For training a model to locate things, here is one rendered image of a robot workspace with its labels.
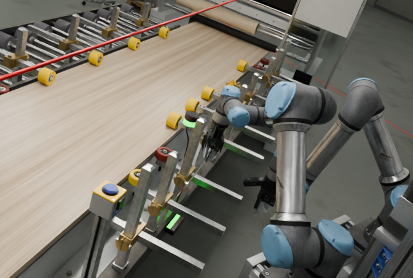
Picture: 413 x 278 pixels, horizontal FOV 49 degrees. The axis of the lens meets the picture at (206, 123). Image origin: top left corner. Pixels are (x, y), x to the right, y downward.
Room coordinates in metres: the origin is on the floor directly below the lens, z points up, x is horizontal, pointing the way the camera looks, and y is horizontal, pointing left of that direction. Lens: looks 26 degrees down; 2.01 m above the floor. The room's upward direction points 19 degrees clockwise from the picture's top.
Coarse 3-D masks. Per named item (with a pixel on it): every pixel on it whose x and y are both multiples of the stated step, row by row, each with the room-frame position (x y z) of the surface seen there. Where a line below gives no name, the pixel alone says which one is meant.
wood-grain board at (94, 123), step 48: (144, 48) 3.07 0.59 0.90; (192, 48) 3.43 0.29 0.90; (240, 48) 3.87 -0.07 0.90; (0, 96) 1.82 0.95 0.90; (48, 96) 1.96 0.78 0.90; (96, 96) 2.13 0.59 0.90; (144, 96) 2.32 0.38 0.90; (192, 96) 2.54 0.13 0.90; (0, 144) 1.47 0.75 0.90; (48, 144) 1.58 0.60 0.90; (96, 144) 1.70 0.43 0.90; (144, 144) 1.83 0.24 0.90; (0, 192) 1.22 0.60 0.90; (48, 192) 1.30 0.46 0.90; (0, 240) 1.01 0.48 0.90; (48, 240) 1.08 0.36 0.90
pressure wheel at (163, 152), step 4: (160, 148) 1.83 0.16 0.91; (164, 148) 1.84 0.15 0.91; (168, 148) 1.85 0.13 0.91; (156, 152) 1.80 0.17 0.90; (160, 152) 1.80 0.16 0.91; (164, 152) 1.81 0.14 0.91; (168, 152) 1.83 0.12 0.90; (156, 156) 1.79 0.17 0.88; (160, 156) 1.78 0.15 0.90; (164, 156) 1.78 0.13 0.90; (160, 160) 1.78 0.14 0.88; (164, 160) 1.78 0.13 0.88; (160, 168) 1.81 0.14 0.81
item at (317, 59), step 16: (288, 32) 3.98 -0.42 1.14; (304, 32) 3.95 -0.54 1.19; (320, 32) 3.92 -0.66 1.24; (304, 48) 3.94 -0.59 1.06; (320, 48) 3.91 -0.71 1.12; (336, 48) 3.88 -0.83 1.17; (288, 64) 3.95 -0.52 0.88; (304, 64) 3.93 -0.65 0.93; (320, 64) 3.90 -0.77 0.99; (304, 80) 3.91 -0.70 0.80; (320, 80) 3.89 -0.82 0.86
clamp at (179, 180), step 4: (192, 168) 1.82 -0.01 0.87; (176, 176) 1.72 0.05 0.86; (180, 176) 1.72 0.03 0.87; (184, 176) 1.73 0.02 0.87; (188, 176) 1.74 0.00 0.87; (176, 180) 1.71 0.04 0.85; (180, 180) 1.71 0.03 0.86; (184, 180) 1.72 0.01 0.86; (188, 180) 1.77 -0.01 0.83; (176, 184) 1.71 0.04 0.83; (180, 184) 1.71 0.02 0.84
